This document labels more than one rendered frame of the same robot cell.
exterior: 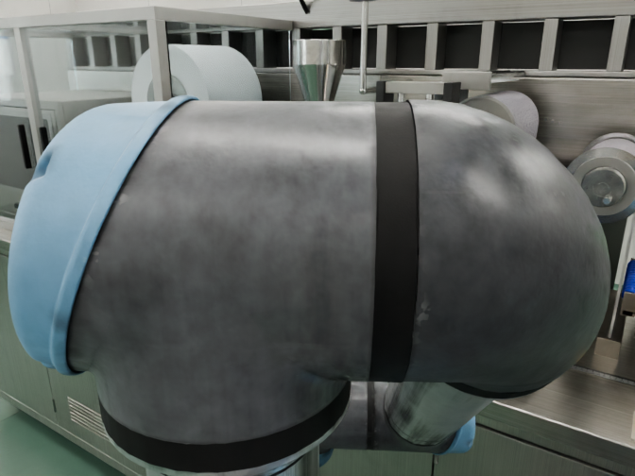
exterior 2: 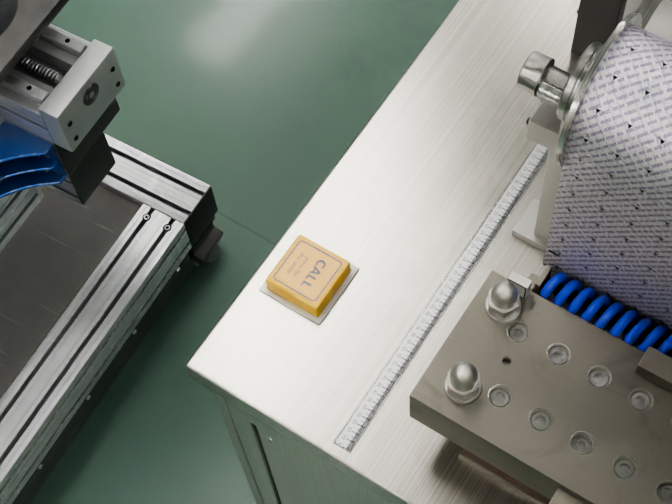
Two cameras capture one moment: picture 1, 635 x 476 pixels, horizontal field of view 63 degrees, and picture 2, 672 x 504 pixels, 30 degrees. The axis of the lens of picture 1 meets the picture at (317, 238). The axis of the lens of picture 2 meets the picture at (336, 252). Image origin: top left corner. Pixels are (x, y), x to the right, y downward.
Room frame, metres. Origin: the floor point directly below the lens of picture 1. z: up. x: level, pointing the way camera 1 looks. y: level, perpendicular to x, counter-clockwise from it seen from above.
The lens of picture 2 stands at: (0.81, -1.19, 2.17)
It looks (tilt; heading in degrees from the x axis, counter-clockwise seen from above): 62 degrees down; 97
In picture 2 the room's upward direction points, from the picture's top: 7 degrees counter-clockwise
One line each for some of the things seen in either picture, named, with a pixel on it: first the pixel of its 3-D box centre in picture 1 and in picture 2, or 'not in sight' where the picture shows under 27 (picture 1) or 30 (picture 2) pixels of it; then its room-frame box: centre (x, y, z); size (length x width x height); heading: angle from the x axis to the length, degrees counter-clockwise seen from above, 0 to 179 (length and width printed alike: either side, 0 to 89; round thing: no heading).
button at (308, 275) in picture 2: not in sight; (308, 275); (0.70, -0.56, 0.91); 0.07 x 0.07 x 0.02; 57
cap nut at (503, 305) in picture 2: not in sight; (504, 296); (0.91, -0.66, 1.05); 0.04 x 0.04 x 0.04
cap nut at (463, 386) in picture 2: not in sight; (463, 378); (0.86, -0.74, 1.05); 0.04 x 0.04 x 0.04
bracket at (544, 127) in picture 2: not in sight; (556, 160); (0.97, -0.50, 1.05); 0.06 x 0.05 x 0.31; 147
